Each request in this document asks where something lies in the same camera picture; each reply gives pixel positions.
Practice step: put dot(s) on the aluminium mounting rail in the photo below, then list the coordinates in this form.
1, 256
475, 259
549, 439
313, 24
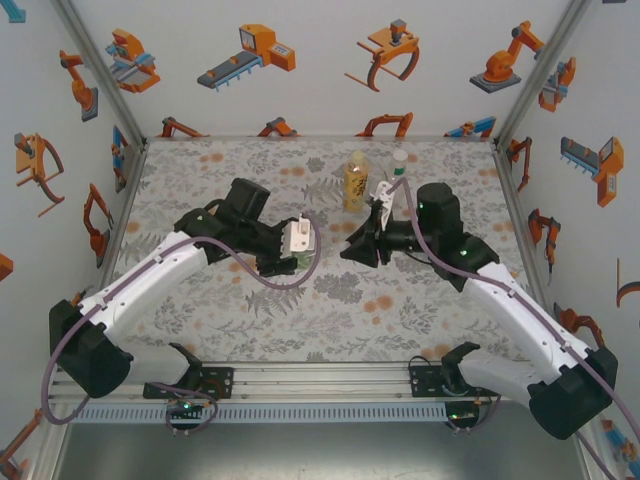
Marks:
320, 382

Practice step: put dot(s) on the floral tablecloth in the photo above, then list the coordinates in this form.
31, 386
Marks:
350, 330

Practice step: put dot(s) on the small controller board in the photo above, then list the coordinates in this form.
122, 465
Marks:
182, 407
461, 415

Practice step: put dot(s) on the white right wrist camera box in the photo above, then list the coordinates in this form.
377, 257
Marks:
382, 192

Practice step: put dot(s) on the yellow tea bottle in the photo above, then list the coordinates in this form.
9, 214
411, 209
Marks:
356, 185

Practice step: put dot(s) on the aluminium side rail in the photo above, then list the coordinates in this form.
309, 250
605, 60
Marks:
515, 210
127, 200

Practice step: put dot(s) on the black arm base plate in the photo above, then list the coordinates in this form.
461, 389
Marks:
222, 382
425, 382

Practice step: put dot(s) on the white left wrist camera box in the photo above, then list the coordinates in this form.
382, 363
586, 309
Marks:
300, 235

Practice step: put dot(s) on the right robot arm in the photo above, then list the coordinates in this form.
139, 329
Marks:
520, 310

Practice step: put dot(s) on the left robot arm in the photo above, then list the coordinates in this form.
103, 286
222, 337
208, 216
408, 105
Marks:
145, 280

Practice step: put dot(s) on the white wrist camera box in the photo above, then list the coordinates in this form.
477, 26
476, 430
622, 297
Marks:
382, 192
300, 235

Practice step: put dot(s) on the aluminium frame post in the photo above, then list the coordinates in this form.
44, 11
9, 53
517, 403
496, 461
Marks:
542, 70
100, 70

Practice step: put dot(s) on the clear bottle with green label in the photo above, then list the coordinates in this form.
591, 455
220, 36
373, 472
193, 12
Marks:
399, 167

